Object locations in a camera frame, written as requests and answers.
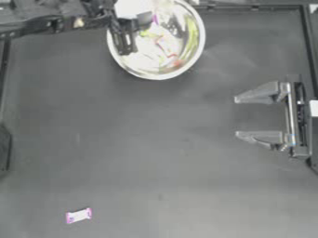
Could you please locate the red candy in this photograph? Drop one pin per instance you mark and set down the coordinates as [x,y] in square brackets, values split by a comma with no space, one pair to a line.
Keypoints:
[167,49]

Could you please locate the white corner bracket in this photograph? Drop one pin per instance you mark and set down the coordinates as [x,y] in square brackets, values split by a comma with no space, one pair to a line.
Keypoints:
[312,8]

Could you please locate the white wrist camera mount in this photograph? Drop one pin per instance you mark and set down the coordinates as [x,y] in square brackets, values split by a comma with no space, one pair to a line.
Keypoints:
[314,108]
[129,7]

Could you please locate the steel bowl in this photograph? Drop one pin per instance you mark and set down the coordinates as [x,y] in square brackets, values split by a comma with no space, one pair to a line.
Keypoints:
[136,66]

